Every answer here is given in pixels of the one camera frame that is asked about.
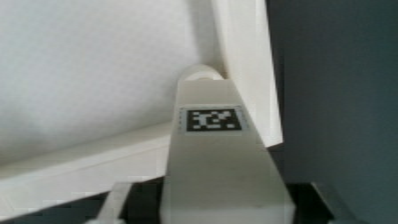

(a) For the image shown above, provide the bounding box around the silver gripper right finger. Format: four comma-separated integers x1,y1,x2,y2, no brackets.
310,182,367,224

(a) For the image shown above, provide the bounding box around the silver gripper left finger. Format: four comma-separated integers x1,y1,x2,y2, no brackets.
86,182,133,224

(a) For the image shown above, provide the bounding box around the white desk leg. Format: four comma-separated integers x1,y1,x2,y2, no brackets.
158,79,296,224

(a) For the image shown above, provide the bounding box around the white desk top tray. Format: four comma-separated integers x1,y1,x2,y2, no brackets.
0,0,282,220

